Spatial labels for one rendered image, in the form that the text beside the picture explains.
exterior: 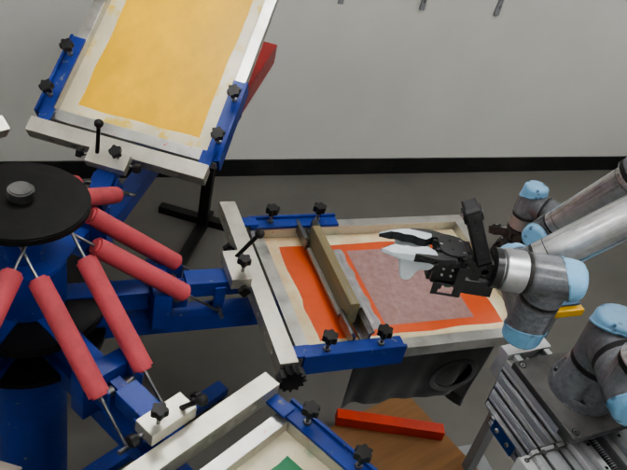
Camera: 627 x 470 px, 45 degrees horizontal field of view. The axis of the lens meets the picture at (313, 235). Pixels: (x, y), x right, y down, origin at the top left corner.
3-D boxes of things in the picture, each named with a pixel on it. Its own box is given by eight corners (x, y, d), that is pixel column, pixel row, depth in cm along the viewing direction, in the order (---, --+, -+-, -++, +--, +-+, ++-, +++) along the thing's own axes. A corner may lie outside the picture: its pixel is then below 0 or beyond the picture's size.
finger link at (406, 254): (380, 283, 124) (430, 284, 127) (388, 252, 122) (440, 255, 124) (374, 271, 127) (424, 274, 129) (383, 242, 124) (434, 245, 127)
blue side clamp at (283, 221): (329, 228, 252) (334, 212, 248) (335, 238, 248) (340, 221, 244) (243, 232, 241) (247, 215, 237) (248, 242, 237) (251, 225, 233)
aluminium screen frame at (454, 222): (456, 222, 268) (459, 214, 266) (542, 340, 226) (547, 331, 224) (244, 232, 239) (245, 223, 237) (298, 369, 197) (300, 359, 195)
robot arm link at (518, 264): (535, 265, 125) (522, 241, 132) (508, 260, 125) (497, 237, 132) (520, 301, 129) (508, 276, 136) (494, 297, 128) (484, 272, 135)
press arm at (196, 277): (241, 279, 215) (243, 266, 212) (245, 293, 211) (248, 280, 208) (181, 283, 209) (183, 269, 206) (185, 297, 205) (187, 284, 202)
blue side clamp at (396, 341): (394, 350, 212) (400, 332, 208) (401, 363, 208) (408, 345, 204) (294, 361, 201) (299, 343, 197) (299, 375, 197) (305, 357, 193)
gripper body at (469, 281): (425, 293, 127) (494, 304, 129) (439, 251, 123) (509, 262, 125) (420, 269, 134) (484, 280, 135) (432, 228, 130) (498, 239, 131)
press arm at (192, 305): (428, 296, 247) (434, 282, 243) (437, 308, 243) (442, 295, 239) (27, 329, 202) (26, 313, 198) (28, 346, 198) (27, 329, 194)
